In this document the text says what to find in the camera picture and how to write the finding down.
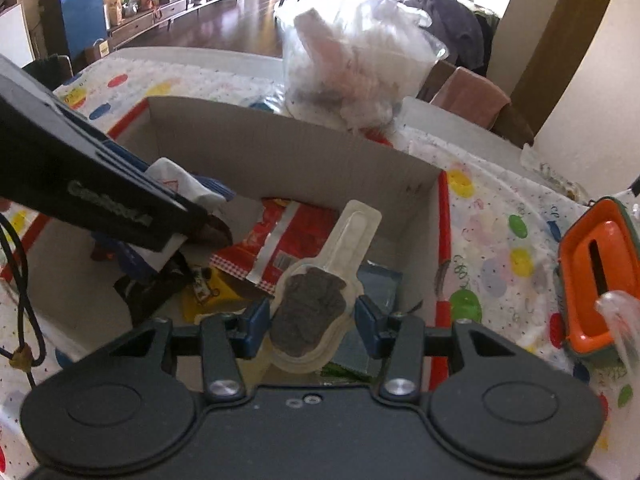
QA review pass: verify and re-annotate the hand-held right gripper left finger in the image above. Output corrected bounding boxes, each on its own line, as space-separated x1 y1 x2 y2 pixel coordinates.
105 296 272 403

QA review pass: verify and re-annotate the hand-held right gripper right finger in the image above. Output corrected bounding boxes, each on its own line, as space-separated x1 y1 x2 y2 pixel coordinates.
354 294 521 403

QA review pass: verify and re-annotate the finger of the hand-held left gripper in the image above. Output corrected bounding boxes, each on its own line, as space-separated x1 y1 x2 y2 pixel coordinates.
90 232 158 281
102 140 236 206

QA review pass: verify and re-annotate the black snack packet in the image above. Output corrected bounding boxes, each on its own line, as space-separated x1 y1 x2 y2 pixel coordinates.
114 252 193 328

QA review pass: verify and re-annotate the dark red-brown snack bag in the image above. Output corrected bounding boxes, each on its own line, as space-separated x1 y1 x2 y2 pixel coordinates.
142 156 235 273

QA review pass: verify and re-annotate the grey-blue snack packet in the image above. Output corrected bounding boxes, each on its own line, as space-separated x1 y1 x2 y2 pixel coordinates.
330 260 405 378

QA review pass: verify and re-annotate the yellow snack packet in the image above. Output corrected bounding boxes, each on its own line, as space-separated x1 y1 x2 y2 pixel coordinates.
181 266 273 323

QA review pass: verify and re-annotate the green snack packet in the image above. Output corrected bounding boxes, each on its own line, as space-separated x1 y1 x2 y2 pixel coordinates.
320 364 381 381

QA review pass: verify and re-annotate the clear spoon-shaped snack packet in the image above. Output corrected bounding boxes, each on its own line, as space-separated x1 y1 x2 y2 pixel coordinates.
270 199 383 373

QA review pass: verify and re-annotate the red snack packet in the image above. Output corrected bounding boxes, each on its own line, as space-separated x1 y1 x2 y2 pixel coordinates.
209 197 351 293

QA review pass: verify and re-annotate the red cardboard box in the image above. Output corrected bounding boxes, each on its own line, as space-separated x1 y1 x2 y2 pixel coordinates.
0 95 453 396

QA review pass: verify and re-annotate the brown paper bag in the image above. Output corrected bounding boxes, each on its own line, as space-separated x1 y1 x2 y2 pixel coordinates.
84 37 112 63

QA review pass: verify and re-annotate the blue cabinet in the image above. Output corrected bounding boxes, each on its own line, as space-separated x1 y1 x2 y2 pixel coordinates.
59 0 110 58

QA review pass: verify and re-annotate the balloon print tablecloth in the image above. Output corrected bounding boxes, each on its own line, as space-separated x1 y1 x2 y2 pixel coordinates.
0 57 640 480

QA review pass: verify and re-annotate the wooden television cabinet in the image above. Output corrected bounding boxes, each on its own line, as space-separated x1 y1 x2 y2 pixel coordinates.
107 0 246 48

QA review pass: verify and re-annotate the clear plastic container with bag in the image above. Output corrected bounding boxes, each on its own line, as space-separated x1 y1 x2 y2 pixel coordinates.
280 0 448 136

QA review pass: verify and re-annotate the orange and green tissue box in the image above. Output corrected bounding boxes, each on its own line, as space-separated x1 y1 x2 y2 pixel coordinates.
555 197 640 361

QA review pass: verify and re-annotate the clear plastic wrapper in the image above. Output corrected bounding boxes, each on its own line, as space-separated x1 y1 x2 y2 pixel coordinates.
520 144 596 206

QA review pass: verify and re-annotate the clear plastic bag scrap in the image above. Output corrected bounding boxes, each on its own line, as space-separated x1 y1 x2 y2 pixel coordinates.
595 290 640 376

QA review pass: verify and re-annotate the grey blanket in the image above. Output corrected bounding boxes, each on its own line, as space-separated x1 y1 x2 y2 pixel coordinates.
405 0 488 68

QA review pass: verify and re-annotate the black cable with yellow tie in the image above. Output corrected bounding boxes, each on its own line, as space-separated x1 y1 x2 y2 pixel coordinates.
0 212 46 391

